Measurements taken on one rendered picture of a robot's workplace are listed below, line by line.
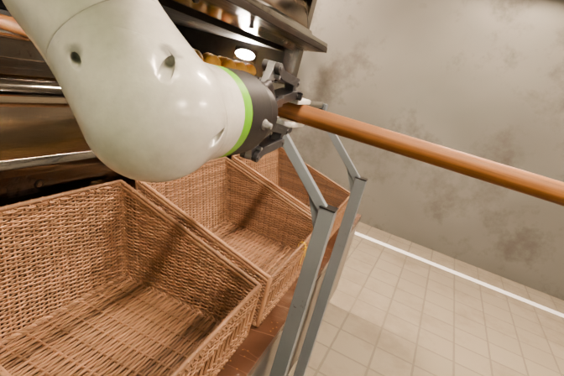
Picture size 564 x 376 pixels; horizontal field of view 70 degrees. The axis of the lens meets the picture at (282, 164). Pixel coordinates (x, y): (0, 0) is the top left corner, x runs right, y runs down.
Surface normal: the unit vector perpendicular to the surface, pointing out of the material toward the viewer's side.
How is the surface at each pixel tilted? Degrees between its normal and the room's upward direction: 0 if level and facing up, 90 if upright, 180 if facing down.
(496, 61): 90
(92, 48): 74
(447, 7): 90
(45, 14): 93
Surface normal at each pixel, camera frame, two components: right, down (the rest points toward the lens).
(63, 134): 0.93, -0.03
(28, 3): -0.42, 0.28
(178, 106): 0.57, 0.04
